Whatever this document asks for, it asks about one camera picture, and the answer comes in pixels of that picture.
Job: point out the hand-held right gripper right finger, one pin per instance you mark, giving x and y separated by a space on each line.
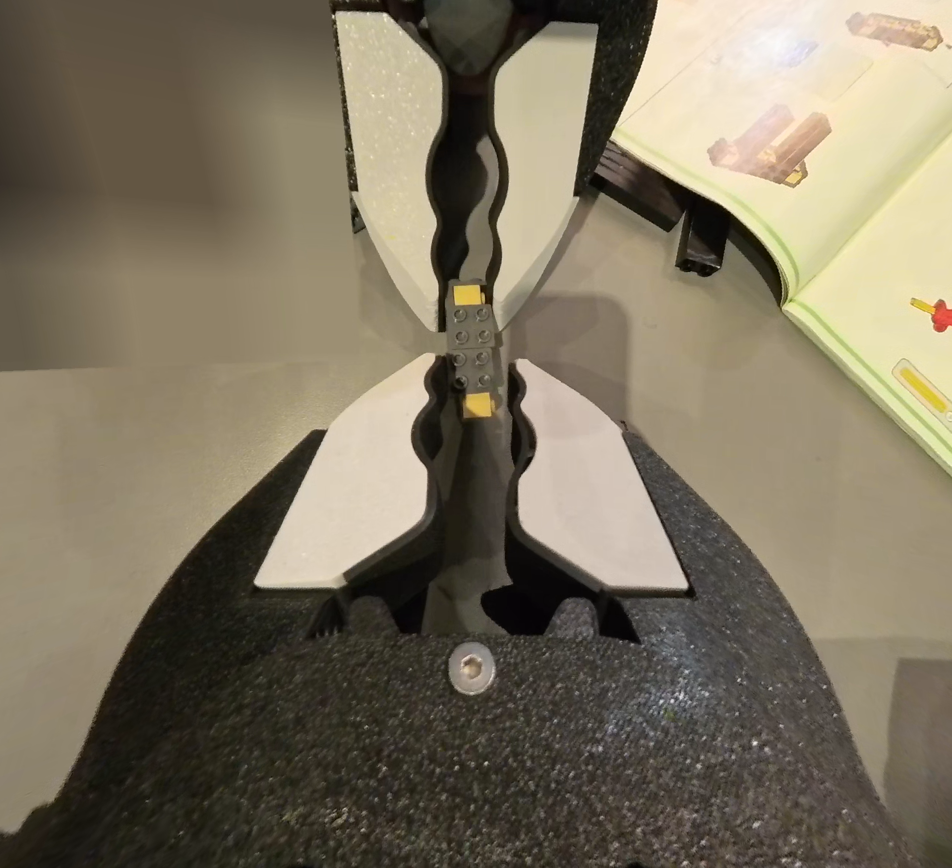
595 496

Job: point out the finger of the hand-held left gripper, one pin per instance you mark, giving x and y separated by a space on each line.
379 139
543 139

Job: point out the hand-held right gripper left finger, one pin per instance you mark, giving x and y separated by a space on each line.
357 496

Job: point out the dark grey brick yellow tile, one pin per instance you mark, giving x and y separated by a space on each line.
472 325

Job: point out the grey desk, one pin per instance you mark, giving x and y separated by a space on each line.
149 511

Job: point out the open instruction booklet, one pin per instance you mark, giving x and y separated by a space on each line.
818 139

